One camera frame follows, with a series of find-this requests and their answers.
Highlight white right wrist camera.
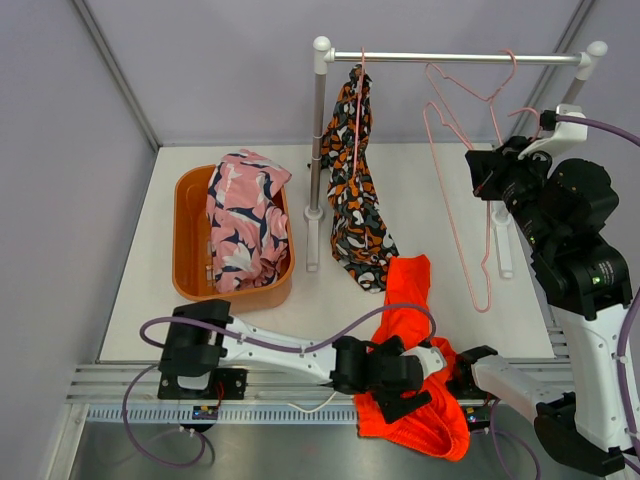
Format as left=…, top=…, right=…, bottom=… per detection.
left=518, top=104, right=588, bottom=160

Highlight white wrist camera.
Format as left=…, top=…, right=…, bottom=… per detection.
left=518, top=104, right=588, bottom=160
left=402, top=344, right=448, bottom=381

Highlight black orange patterned shorts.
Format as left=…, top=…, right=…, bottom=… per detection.
left=320, top=64, right=399, bottom=293

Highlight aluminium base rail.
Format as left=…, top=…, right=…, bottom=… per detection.
left=64, top=360, right=576, bottom=426

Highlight pink hanger under patterned shorts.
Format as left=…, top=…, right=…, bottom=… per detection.
left=352, top=47, right=366, bottom=178

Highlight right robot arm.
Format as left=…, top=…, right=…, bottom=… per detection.
left=448, top=136, right=639, bottom=479

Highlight orange plastic basket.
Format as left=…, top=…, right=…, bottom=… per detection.
left=172, top=165, right=295, bottom=314

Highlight silver clothes rack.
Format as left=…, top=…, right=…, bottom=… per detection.
left=303, top=36, right=608, bottom=272

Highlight pink navy patterned shorts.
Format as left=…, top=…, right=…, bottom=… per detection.
left=206, top=149, right=291, bottom=293

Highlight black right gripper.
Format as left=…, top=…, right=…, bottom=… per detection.
left=468, top=136, right=558, bottom=254

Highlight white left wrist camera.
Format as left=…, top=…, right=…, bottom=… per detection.
left=402, top=344, right=448, bottom=381

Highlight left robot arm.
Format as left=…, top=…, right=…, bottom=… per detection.
left=158, top=300, right=446, bottom=423

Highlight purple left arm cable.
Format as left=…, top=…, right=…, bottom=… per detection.
left=119, top=302, right=439, bottom=470

